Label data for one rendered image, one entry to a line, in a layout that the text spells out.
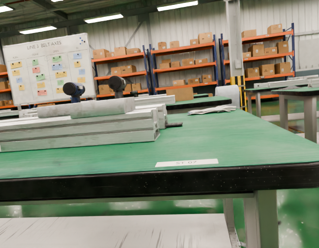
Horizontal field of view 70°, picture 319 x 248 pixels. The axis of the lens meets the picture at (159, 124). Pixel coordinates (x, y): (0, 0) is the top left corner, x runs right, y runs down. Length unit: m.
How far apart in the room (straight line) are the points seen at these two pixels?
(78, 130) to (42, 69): 3.65
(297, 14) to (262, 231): 12.03
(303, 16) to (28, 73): 10.89
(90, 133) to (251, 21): 11.31
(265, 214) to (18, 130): 0.69
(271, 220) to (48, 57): 4.03
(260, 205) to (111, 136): 0.40
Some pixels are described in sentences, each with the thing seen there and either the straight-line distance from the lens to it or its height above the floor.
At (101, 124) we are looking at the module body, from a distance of 0.65.
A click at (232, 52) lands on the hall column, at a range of 6.50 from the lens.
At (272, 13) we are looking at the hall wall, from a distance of 12.10.
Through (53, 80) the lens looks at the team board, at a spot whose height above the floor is 1.29.
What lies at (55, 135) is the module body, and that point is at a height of 0.82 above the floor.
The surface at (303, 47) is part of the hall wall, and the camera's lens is 12.21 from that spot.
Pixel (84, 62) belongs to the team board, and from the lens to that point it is 3.93.
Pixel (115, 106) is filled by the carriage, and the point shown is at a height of 0.89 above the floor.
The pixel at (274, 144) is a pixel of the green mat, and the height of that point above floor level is 0.78.
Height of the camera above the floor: 0.91
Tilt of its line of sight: 8 degrees down
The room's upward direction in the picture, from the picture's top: 6 degrees counter-clockwise
